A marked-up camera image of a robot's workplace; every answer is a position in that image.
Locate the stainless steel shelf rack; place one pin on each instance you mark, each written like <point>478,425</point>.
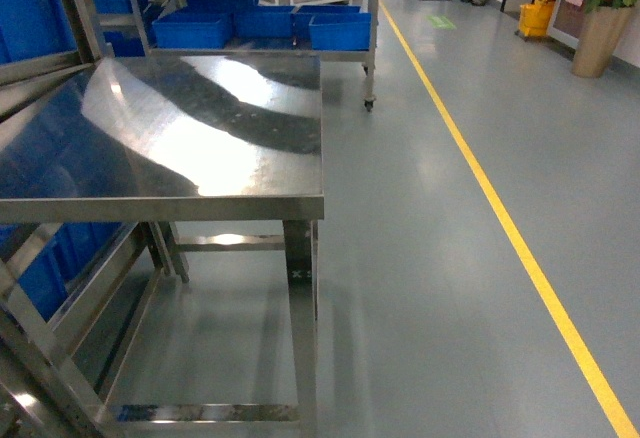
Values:
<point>49,303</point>

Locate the tan tall plant pot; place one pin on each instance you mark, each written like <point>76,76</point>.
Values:
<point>600,34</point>

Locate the small stainless steel table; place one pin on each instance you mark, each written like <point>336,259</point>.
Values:
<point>223,153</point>

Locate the yellow mop bucket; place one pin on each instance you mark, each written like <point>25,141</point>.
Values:
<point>534,19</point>

